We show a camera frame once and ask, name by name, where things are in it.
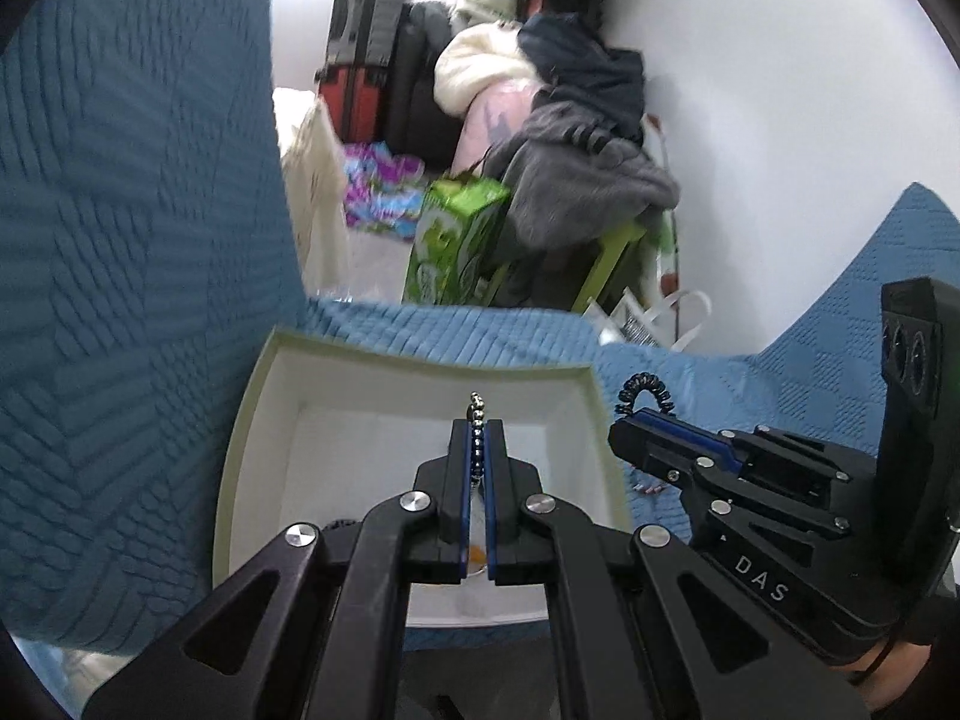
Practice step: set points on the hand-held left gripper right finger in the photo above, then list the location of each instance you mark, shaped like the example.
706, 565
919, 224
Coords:
492, 480

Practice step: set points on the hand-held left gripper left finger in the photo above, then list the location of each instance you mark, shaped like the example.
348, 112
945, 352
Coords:
469, 480

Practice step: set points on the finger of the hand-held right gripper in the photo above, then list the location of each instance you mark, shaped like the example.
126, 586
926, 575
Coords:
660, 457
682, 435

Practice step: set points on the orange gourd pendant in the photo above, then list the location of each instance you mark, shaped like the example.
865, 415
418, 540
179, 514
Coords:
480, 556

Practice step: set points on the green and white cardboard box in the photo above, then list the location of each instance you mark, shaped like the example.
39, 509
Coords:
360, 450

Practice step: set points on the person's right hand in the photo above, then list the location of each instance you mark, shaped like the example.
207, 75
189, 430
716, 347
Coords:
889, 679

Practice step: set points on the white plastic bag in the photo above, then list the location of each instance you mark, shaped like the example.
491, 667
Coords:
652, 319

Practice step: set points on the blue covered chair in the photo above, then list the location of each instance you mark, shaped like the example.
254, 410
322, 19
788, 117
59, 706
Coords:
135, 277
825, 300

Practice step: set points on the green stool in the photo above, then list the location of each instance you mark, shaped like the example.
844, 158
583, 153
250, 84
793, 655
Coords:
607, 266

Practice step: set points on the floral printed board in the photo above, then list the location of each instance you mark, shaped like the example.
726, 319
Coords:
664, 240

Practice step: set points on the green carton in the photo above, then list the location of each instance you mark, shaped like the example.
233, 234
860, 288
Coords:
457, 240

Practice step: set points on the grey fleece garment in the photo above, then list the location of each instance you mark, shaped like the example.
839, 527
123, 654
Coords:
585, 180

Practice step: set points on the colourful printed cloth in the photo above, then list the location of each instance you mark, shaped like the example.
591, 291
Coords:
382, 191

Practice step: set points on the cream cloth covered furniture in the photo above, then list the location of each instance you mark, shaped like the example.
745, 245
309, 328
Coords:
311, 187

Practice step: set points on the pink garment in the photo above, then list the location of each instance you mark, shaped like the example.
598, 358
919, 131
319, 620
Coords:
491, 131

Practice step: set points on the dark navy garment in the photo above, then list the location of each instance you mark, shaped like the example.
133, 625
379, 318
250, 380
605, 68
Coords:
585, 79

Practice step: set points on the black suitcase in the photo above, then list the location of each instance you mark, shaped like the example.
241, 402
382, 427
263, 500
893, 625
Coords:
424, 90

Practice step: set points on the red suitcase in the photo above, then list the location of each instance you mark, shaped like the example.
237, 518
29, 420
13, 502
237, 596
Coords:
356, 101

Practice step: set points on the cream fluffy coat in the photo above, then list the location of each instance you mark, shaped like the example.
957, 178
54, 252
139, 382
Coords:
480, 64

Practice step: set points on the grey suitcase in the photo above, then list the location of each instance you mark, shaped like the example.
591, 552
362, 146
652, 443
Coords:
367, 15

